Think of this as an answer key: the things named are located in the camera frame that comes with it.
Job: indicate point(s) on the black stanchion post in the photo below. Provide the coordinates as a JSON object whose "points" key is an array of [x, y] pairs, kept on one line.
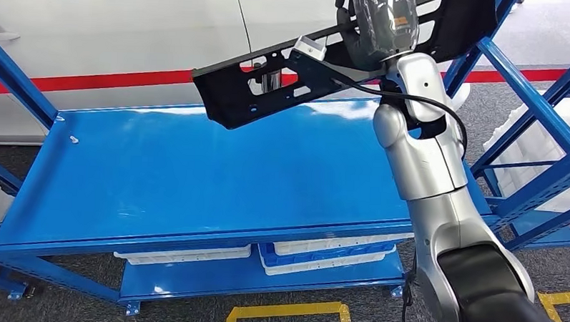
{"points": [[268, 83]]}

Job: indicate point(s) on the small white clip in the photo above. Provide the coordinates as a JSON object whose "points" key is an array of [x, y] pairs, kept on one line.
{"points": [[73, 139]]}

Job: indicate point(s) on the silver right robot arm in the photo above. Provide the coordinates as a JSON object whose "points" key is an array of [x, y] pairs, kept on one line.
{"points": [[432, 160]]}

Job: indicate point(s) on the long black plastic panel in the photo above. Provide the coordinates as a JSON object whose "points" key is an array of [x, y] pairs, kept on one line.
{"points": [[230, 101]]}

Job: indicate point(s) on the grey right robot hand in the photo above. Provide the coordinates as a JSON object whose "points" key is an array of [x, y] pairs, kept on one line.
{"points": [[380, 25]]}

